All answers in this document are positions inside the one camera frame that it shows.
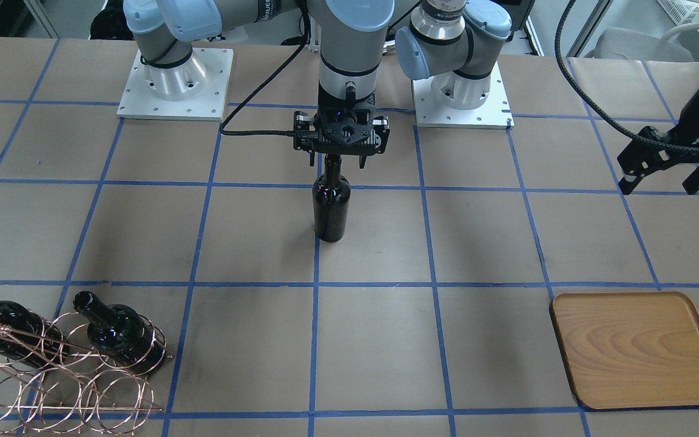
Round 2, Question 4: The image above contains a dark wine bottle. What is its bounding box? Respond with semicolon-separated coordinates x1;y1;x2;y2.
0;290;62;371
73;291;166;376
312;153;351;242

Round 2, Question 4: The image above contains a wooden serving tray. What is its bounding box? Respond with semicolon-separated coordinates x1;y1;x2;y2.
551;291;699;410

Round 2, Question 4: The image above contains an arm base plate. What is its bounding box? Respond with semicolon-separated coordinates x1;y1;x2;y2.
116;48;235;121
411;63;514;129

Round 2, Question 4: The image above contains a copper wire bottle basket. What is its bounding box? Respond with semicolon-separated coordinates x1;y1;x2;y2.
0;313;164;436

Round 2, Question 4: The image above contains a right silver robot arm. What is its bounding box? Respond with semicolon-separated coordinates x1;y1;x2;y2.
117;1;396;161

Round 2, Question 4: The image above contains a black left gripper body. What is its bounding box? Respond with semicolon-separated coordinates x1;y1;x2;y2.
618;88;699;177

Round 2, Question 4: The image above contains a dark wine bottle front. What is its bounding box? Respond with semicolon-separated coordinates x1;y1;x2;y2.
312;153;351;242

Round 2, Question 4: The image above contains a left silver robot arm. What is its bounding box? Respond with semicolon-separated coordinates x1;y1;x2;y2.
396;1;699;195

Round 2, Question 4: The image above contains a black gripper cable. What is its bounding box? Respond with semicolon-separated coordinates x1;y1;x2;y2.
218;12;326;135

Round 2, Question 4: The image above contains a dark wine bottle middle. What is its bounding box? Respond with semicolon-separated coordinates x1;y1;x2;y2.
73;291;166;376

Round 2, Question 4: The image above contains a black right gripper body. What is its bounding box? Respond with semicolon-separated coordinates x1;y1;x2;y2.
293;110;390;157

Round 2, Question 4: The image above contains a dark wine bottle rear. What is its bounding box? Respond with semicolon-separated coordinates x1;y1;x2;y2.
0;290;62;371

